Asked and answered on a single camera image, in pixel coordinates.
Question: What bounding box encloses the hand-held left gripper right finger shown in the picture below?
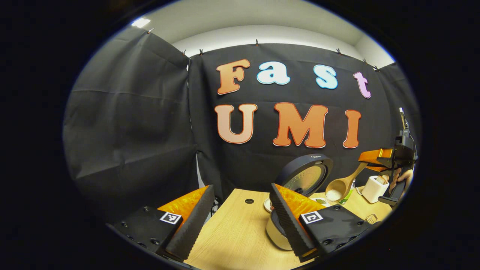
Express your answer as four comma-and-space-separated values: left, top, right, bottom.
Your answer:
270, 183, 372, 263

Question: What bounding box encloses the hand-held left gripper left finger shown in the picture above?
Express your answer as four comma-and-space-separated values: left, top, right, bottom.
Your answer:
107, 184, 215, 263

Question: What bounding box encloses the wooden spoon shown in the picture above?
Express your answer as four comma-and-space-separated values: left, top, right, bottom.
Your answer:
325, 161, 370, 203

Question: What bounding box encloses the dark grey rice cooker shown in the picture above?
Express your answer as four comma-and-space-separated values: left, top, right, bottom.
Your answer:
265, 153, 334, 251

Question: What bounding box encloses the white toaster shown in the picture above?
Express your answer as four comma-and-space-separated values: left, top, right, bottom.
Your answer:
361, 175, 391, 204

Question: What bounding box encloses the green label drink bottle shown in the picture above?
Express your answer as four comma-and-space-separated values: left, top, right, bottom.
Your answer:
339, 179, 356, 205

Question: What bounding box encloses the black backdrop cloth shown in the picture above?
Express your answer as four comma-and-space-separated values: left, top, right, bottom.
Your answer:
63, 26, 421, 225

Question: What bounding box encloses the row of backdrop clips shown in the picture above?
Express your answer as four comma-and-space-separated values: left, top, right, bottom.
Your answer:
148, 28, 380, 72

